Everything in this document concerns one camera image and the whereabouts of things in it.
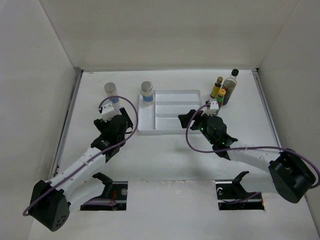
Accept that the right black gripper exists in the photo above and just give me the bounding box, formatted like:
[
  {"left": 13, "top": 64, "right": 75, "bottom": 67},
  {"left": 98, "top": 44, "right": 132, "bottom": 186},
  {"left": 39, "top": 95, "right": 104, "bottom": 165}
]
[{"left": 178, "top": 109, "right": 216, "bottom": 145}]

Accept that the white peppercorn jar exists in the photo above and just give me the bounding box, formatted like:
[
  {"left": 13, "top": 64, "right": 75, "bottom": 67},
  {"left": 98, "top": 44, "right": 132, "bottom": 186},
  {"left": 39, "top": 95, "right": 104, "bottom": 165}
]
[
  {"left": 141, "top": 81, "right": 154, "bottom": 106},
  {"left": 104, "top": 82, "right": 121, "bottom": 112}
]

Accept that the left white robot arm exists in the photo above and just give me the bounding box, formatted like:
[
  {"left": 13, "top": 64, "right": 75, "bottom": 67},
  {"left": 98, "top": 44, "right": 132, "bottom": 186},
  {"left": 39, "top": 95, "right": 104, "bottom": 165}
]
[{"left": 22, "top": 107, "right": 136, "bottom": 232}]

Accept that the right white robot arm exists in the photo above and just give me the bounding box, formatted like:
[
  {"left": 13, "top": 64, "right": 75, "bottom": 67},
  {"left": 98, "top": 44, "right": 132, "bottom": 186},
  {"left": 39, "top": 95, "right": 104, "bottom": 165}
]
[{"left": 178, "top": 109, "right": 320, "bottom": 204}]

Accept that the white divided organizer tray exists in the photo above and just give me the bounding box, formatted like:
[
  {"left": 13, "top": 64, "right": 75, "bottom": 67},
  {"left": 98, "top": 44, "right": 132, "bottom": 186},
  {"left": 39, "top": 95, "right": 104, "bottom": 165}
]
[{"left": 137, "top": 89, "right": 203, "bottom": 136}]

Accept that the yellow cap chili bottle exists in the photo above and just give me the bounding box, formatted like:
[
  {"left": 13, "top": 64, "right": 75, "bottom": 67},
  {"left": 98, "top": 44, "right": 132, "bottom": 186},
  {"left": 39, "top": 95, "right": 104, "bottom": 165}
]
[{"left": 215, "top": 89, "right": 226, "bottom": 108}]

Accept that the small brown cap bottle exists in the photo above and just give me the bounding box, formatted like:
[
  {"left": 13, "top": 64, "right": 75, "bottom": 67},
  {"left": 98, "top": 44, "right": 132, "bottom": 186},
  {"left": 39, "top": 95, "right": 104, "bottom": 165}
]
[{"left": 210, "top": 76, "right": 223, "bottom": 99}]

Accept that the tall dark soy bottle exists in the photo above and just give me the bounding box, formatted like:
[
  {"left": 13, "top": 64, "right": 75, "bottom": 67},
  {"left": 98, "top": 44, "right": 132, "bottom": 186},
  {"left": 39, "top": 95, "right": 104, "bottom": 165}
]
[{"left": 221, "top": 68, "right": 239, "bottom": 105}]

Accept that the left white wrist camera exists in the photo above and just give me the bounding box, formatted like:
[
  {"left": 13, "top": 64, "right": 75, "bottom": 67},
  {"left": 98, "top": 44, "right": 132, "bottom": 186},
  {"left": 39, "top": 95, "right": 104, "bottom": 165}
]
[{"left": 99, "top": 103, "right": 118, "bottom": 122}]

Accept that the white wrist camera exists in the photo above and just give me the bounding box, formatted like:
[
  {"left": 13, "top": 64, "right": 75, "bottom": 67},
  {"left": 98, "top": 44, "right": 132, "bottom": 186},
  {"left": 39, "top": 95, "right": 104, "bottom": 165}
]
[
  {"left": 201, "top": 98, "right": 220, "bottom": 116},
  {"left": 99, "top": 103, "right": 118, "bottom": 122}
]

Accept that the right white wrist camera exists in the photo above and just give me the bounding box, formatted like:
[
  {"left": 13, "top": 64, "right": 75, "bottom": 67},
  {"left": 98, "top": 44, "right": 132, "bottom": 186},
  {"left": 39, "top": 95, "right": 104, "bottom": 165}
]
[{"left": 201, "top": 98, "right": 220, "bottom": 116}]

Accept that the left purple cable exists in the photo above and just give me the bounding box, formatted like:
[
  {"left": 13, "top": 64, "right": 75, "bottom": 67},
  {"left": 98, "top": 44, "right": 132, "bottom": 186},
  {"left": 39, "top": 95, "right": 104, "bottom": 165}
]
[{"left": 22, "top": 95, "right": 139, "bottom": 217}]

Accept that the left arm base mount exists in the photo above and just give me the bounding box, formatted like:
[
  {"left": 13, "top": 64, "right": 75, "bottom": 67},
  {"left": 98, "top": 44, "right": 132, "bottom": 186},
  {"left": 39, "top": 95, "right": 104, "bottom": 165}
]
[{"left": 80, "top": 172, "right": 129, "bottom": 211}]

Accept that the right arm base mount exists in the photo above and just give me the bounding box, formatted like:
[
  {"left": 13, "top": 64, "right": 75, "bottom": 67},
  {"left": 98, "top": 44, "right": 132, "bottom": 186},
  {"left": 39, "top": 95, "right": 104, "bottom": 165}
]
[{"left": 215, "top": 171, "right": 265, "bottom": 211}]

